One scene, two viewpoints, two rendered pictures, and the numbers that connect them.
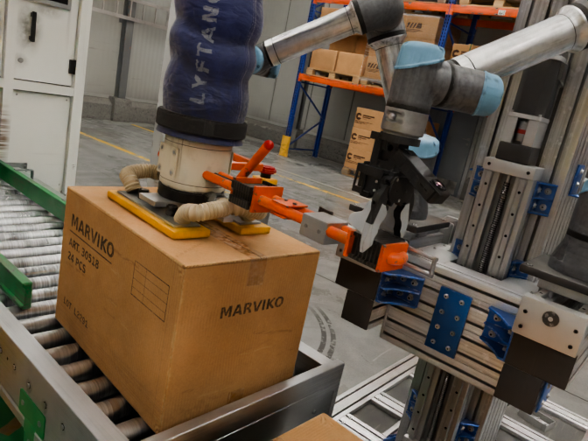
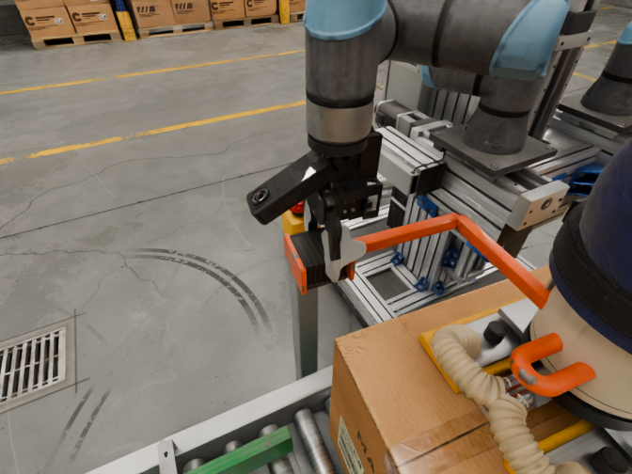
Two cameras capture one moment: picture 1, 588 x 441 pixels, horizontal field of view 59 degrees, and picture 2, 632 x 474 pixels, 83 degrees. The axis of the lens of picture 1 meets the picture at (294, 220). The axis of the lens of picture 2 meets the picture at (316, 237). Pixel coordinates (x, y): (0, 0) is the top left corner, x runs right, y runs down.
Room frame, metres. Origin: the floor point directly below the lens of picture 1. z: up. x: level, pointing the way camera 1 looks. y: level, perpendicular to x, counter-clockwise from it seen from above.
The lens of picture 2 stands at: (1.55, 0.67, 1.47)
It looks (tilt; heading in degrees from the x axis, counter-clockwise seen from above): 42 degrees down; 296
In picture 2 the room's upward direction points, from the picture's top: straight up
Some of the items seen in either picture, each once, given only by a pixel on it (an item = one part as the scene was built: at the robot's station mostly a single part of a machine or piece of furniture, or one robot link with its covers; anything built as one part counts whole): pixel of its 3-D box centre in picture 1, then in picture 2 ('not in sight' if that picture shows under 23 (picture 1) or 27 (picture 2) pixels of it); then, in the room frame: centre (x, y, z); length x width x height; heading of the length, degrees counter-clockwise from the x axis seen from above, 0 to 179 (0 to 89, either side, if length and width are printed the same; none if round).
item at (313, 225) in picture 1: (323, 227); not in sight; (1.00, -0.06, 1.07); 0.07 x 0.07 x 0.04; 46
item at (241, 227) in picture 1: (218, 206); (527, 323); (1.39, 0.21, 0.98); 0.34 x 0.10 x 0.05; 46
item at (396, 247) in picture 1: (375, 248); not in sight; (0.91, -0.15, 1.08); 0.08 x 0.07 x 0.05; 46
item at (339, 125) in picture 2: not in sight; (338, 114); (1.70, 0.30, 1.30); 0.08 x 0.08 x 0.05
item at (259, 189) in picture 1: (255, 194); not in sight; (1.15, 0.10, 1.08); 0.10 x 0.08 x 0.06; 136
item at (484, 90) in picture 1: (461, 90); not in sight; (0.97, -0.24, 1.38); 0.11 x 0.11 x 0.08; 16
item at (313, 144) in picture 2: not in sight; (340, 175); (1.70, 0.29, 1.22); 0.09 x 0.08 x 0.12; 47
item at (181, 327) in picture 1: (178, 286); (520, 434); (1.32, 0.27, 0.75); 0.60 x 0.40 x 0.40; 47
